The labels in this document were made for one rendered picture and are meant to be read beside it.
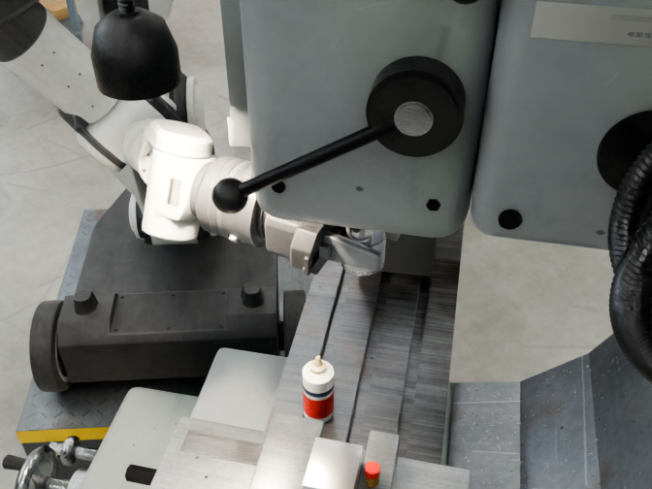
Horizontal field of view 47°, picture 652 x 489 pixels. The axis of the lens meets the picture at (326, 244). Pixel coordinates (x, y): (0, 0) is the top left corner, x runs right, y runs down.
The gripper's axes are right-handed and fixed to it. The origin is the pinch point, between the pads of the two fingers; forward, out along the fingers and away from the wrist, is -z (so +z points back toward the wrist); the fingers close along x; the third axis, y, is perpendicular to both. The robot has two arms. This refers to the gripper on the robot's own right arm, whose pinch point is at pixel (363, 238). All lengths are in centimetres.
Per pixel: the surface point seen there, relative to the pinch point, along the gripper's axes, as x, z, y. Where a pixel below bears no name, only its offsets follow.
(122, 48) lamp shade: -12.8, 16.3, -23.1
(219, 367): 6.1, 25.2, 39.9
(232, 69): -4.8, 11.3, -18.9
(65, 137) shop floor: 147, 199, 126
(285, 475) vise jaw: -17.0, 0.8, 20.6
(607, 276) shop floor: 156, -29, 123
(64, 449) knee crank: -2, 58, 72
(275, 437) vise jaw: -13.1, 4.2, 20.7
